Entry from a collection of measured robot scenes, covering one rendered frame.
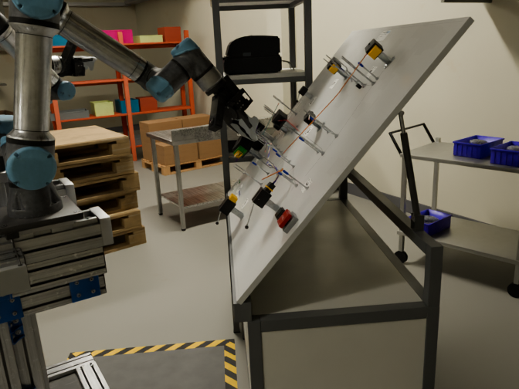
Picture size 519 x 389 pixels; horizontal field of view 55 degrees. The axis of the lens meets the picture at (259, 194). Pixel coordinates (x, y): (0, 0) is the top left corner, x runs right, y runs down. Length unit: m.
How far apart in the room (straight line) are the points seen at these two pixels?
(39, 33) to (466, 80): 3.59
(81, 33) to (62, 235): 0.58
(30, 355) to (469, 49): 3.71
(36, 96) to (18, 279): 0.48
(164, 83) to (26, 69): 0.35
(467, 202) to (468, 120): 0.69
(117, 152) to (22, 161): 2.82
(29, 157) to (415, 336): 1.24
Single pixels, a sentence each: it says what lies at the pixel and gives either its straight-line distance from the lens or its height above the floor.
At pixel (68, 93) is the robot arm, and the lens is 2.15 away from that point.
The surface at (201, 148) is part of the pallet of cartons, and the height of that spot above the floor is 0.27.
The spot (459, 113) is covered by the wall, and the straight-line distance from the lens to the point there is 4.48.
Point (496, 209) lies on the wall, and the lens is 4.42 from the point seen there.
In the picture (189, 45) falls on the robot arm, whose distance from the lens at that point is 1.49.
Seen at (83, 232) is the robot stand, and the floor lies 1.09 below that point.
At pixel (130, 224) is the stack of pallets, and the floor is 0.20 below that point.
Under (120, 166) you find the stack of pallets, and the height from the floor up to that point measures 0.71.
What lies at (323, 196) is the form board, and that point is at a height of 1.18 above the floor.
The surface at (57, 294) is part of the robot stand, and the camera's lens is 1.69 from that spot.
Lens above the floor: 1.60
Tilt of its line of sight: 17 degrees down
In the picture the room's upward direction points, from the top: 3 degrees counter-clockwise
